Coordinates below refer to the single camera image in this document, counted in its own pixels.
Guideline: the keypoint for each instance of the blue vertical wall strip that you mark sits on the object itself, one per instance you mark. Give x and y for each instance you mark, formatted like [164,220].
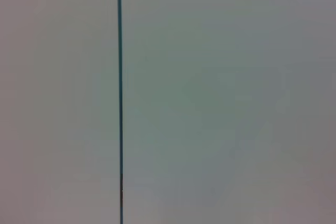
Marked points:
[120,77]

